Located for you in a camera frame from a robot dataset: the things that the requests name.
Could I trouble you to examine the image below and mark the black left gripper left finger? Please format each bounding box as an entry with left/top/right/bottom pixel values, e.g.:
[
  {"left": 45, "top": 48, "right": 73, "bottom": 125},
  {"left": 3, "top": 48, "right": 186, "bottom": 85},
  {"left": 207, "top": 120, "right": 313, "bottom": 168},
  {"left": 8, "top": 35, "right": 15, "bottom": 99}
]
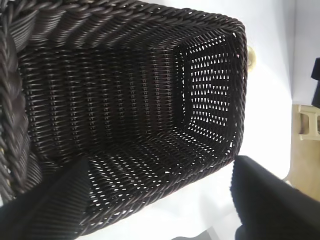
[{"left": 0, "top": 157, "right": 91, "bottom": 240}]

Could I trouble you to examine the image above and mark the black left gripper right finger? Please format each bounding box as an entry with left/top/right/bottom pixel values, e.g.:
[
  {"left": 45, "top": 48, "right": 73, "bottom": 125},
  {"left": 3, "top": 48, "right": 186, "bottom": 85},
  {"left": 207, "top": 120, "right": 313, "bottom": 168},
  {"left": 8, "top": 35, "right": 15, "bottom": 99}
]
[{"left": 229, "top": 154, "right": 320, "bottom": 240}]

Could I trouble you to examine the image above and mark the dark brown woven basket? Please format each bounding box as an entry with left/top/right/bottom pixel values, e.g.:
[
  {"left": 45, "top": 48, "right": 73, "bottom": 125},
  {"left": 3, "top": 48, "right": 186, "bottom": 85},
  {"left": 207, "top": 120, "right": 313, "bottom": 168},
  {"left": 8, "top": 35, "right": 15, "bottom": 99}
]
[{"left": 0, "top": 0, "right": 249, "bottom": 237}]

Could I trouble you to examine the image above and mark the pale yellow egg yolk pastry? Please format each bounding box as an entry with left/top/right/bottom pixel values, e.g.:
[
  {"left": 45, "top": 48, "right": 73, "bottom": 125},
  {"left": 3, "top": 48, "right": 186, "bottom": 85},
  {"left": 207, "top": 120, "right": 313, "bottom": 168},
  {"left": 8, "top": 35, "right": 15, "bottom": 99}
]
[{"left": 246, "top": 46, "right": 257, "bottom": 73}]

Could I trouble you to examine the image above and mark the beige plastic frame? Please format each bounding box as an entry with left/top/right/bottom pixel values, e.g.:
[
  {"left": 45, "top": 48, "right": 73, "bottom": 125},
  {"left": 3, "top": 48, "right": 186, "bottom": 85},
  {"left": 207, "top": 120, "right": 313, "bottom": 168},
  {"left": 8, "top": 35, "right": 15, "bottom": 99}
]
[{"left": 292, "top": 104, "right": 320, "bottom": 142}]

